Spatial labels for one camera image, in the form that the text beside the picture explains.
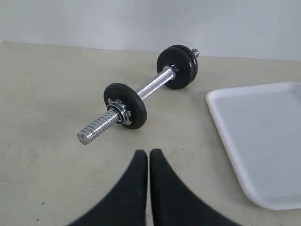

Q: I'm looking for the white rectangular tray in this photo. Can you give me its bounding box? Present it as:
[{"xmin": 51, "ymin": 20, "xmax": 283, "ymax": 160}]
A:
[{"xmin": 206, "ymin": 82, "xmax": 301, "ymax": 210}]

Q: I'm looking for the black weight plate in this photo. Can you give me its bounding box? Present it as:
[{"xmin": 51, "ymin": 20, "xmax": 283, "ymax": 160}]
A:
[{"xmin": 172, "ymin": 44, "xmax": 199, "ymax": 82}]

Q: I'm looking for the chrome spin-lock collar nut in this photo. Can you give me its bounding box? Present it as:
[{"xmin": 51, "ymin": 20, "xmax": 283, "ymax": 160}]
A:
[{"xmin": 107, "ymin": 98, "xmax": 132, "ymax": 125}]

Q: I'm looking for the black plate bar end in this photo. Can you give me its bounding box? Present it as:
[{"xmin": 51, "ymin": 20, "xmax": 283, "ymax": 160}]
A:
[{"xmin": 156, "ymin": 46, "xmax": 193, "ymax": 90}]

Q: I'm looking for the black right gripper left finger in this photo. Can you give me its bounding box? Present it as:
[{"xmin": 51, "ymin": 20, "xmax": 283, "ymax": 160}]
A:
[{"xmin": 69, "ymin": 150, "xmax": 148, "ymax": 226}]

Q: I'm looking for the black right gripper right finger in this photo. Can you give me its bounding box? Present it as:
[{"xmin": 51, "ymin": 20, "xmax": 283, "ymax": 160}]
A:
[{"xmin": 150, "ymin": 149, "xmax": 238, "ymax": 226}]

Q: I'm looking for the chrome dumbbell bar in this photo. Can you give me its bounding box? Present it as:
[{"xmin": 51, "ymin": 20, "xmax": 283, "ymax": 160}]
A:
[{"xmin": 77, "ymin": 48, "xmax": 200, "ymax": 145}]

